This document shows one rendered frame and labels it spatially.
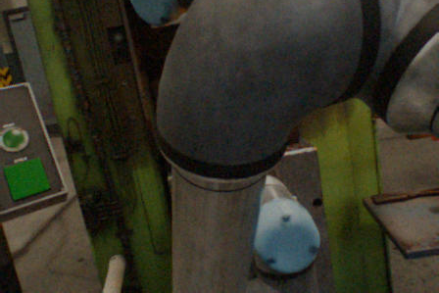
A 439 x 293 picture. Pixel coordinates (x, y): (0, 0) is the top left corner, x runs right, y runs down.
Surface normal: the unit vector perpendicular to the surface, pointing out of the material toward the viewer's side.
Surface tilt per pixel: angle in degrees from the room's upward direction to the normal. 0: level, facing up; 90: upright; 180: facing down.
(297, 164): 90
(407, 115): 126
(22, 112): 60
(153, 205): 90
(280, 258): 89
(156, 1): 110
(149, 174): 90
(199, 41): 68
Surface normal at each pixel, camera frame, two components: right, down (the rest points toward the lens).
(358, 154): 0.12, 0.21
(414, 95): -0.32, 0.67
